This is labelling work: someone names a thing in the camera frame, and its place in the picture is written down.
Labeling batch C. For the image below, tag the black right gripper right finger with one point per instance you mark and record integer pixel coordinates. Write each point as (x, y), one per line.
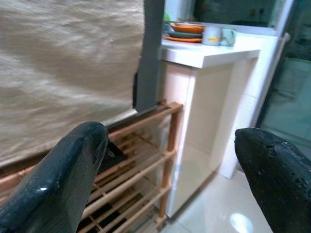
(279, 179)

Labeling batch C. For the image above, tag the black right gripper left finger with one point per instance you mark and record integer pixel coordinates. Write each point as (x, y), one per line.
(53, 184)

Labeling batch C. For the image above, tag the glass sliding door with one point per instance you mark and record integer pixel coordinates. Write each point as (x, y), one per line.
(289, 85)

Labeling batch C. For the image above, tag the white counter with open shelf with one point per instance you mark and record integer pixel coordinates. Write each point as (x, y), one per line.
(206, 97)

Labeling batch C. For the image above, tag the wooden slatted rack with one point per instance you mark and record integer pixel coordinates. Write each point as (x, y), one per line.
(171, 136)

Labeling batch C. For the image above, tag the pale green mug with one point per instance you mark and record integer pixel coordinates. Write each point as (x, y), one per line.
(228, 37)

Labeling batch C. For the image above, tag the white mug with yellow print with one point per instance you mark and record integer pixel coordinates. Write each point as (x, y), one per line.
(211, 36)

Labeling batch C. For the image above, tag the orange plate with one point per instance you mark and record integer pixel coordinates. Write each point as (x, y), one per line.
(182, 39)

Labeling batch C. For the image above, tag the dark green plate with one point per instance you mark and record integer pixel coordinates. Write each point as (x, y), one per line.
(185, 35)

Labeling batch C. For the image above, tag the white framed window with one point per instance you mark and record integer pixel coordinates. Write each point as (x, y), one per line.
(233, 12)

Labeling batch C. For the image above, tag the orange bowl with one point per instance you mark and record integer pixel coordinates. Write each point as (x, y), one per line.
(188, 29)

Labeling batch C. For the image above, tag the bright green round object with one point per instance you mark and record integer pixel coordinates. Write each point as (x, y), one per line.
(167, 17)

